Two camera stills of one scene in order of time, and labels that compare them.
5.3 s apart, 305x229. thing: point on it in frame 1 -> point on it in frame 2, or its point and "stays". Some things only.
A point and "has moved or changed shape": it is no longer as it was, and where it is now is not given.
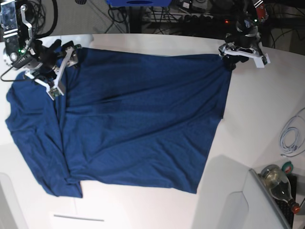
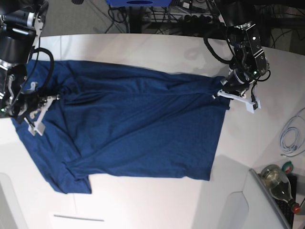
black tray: x=286 y=208 stays
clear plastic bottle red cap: x=278 y=182 stays
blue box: x=140 y=3 stays
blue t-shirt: x=123 y=117 has moved or changed shape
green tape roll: x=287 y=167 stays
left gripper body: x=51 y=56 -> x=25 y=103
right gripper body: x=247 y=37 -> x=236 y=83
